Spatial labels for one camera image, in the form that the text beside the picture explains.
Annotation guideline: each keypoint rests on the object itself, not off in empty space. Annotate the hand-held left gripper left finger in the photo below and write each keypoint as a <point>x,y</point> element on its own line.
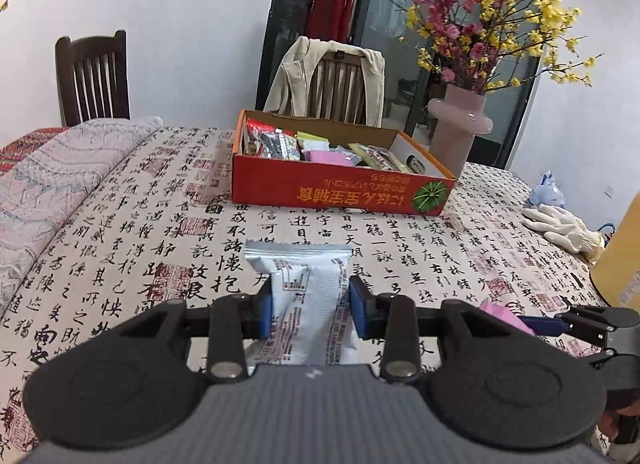
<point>265,314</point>

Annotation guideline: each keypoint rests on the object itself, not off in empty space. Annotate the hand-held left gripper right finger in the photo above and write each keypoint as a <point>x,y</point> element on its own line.
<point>360,309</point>

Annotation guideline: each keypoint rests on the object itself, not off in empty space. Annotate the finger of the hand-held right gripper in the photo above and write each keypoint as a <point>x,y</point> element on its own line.
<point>542,326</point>

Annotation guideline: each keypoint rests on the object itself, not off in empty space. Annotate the pink snack packet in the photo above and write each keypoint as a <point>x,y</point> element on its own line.
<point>500,316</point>

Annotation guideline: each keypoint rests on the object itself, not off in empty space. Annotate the silver snack packet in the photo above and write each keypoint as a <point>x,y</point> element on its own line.
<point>305,289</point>

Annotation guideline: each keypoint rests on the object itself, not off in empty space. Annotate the red cardboard box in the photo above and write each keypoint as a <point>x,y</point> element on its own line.
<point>325,186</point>

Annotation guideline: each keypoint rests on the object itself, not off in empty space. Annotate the pile of snack packets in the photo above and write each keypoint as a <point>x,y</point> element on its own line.
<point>320,149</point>

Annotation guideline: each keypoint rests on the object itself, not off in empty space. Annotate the person's right hand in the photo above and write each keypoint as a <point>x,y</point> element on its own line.
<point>609,426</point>

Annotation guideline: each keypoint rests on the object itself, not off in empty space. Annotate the white cotton glove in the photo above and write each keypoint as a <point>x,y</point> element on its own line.
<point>560,226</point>

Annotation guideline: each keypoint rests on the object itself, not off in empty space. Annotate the pink glass vase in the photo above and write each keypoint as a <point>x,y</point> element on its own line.
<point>457,129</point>

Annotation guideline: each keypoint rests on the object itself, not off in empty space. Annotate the light wooden chair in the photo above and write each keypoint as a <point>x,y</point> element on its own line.
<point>337,89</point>

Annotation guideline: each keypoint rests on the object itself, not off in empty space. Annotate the chair with cream jacket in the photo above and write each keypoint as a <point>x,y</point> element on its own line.
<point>292,79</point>

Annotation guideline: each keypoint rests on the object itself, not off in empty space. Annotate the folded patterned blanket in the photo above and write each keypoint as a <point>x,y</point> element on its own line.
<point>65,184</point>

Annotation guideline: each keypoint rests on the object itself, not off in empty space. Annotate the dark wooden chair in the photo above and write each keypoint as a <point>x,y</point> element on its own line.
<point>92,79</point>

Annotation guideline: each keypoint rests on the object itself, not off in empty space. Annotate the yellow and pink flower branches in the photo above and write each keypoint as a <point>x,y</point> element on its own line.
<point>480,19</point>

